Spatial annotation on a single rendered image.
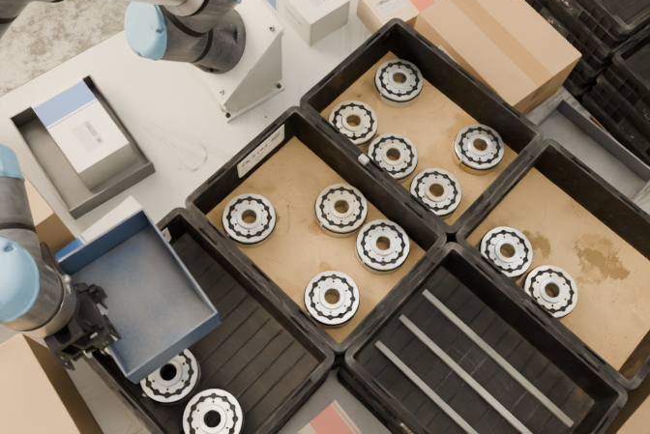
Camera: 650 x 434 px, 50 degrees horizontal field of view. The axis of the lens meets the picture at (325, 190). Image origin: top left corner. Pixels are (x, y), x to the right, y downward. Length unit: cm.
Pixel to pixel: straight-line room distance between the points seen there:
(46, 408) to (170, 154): 61
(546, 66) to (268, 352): 85
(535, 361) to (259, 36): 84
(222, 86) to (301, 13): 27
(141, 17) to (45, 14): 141
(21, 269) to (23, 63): 200
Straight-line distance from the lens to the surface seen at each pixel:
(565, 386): 141
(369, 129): 145
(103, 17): 273
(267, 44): 148
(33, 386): 131
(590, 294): 146
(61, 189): 162
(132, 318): 110
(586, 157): 173
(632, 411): 143
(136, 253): 113
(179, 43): 139
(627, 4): 232
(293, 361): 132
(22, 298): 74
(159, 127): 164
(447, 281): 138
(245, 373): 132
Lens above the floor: 213
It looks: 67 degrees down
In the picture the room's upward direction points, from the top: 8 degrees clockwise
